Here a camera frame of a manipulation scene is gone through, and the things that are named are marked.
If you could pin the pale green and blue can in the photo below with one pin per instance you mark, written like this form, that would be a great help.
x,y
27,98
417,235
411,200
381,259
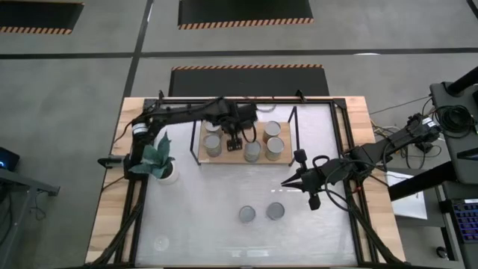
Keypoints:
x,y
252,150

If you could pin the green peas can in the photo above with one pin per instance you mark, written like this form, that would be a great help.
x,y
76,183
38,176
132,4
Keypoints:
x,y
275,211

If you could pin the yellow carrots can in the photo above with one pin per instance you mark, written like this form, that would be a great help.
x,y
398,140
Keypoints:
x,y
275,147

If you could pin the pale labelled tall can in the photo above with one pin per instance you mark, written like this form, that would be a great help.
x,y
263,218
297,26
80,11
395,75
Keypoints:
x,y
211,128

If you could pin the blue lit keyboard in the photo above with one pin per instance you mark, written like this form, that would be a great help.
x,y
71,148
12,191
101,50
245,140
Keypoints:
x,y
467,220

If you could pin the grey cart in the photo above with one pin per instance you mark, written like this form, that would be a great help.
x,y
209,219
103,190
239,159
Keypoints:
x,y
37,187

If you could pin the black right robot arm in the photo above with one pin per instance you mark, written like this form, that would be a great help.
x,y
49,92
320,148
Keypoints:
x,y
392,143

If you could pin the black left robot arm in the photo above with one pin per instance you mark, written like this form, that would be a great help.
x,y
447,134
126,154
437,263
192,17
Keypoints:
x,y
179,114

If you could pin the orange tall can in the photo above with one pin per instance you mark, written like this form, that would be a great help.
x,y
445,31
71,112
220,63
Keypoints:
x,y
272,129

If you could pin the black rig frame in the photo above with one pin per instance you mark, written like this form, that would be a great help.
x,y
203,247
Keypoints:
x,y
298,101

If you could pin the black frame clamp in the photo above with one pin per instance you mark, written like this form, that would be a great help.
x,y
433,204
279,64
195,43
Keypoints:
x,y
300,95
161,95

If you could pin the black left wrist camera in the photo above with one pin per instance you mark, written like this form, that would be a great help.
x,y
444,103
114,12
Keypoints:
x,y
246,112

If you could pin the dark grey desk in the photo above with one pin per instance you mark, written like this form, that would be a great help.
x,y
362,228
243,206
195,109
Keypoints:
x,y
440,97

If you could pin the wooden shelf with black frame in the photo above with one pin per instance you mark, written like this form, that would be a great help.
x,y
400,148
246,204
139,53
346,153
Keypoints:
x,y
224,158

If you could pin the orange and white sauce can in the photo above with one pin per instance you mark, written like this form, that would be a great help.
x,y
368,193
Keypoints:
x,y
247,214

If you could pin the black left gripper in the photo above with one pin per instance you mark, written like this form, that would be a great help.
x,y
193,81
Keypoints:
x,y
231,119

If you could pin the black device with blue light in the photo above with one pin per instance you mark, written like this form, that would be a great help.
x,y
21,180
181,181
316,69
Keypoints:
x,y
7,158

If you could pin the white paper sheet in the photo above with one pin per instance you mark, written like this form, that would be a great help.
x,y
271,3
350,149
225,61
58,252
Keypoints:
x,y
411,205

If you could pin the black mat with hazard stripe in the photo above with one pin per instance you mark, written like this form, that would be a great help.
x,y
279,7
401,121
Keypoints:
x,y
245,11
248,82
37,15

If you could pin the blue cherries can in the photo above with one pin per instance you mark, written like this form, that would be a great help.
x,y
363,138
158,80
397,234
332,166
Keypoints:
x,y
212,145

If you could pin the green plant in white pot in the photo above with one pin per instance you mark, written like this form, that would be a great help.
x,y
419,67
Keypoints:
x,y
153,160

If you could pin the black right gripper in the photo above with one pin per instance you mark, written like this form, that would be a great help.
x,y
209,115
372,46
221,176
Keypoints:
x,y
315,178

